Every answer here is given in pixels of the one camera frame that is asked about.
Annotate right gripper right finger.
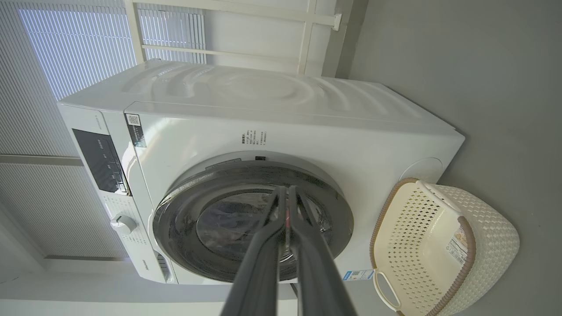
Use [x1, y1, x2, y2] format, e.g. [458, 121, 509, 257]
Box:
[288, 185, 358, 316]

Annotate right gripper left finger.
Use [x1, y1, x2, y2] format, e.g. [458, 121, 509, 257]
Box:
[220, 185, 288, 316]

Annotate dark washing machine door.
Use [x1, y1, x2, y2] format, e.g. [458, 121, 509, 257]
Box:
[152, 166, 354, 284]

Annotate white front-load washing machine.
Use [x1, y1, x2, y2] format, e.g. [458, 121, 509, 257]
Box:
[57, 59, 466, 286]

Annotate cream perforated laundry basket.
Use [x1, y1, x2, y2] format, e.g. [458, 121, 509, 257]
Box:
[370, 178, 521, 316]

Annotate white window blind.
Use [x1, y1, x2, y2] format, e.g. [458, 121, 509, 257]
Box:
[0, 163, 129, 259]
[0, 0, 207, 157]

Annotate white metal rack frame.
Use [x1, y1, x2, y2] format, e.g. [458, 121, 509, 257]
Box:
[124, 0, 343, 75]

